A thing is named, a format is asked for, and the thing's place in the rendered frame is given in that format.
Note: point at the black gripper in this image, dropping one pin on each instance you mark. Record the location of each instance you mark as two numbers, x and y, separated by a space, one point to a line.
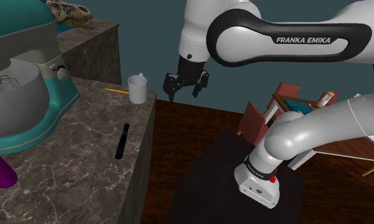
189 73

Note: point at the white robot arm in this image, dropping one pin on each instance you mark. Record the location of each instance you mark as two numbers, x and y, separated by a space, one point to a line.
298 136

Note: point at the white mug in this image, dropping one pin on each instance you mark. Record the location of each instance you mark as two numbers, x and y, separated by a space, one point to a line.
137 91

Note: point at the yellow pencil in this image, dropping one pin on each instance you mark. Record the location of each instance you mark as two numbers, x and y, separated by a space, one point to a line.
116 90

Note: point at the black marker pen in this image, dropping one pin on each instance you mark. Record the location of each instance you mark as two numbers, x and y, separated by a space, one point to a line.
122 141

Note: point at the dark robot stand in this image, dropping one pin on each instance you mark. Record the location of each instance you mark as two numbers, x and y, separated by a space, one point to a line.
211 186

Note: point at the tan dinosaur skull figure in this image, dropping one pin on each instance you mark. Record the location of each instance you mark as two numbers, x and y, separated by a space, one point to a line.
70 14

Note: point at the teal stand mixer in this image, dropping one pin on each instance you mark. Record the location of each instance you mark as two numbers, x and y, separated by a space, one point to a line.
25 102

